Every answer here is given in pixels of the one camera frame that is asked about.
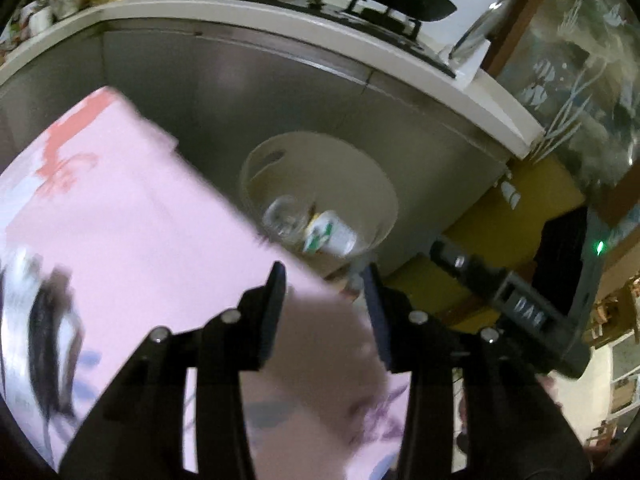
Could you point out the black gas stove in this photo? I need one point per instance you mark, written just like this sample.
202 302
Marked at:
320 5

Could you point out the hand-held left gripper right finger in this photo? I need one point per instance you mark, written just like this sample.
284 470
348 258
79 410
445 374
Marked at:
376 320

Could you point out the pink floral tablecloth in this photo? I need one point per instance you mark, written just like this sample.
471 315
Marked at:
125 210

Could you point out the cluster of condiment bottles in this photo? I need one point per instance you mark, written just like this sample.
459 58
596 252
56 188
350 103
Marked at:
40 10

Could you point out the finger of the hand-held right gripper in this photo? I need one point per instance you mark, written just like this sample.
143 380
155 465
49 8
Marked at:
470 272

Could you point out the steel kitchen counter cabinet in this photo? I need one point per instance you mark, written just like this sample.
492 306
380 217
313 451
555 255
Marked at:
225 85

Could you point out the white round trash bin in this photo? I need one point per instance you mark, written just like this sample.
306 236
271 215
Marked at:
360 180

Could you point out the clear plastic bottle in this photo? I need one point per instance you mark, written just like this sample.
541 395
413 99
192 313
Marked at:
282 215

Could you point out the white plastic cup green label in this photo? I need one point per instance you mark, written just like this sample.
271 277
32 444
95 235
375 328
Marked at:
330 235

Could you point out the etched glass door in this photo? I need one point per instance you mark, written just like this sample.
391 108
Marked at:
580 75

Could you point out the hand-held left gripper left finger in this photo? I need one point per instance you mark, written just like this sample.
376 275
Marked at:
272 312

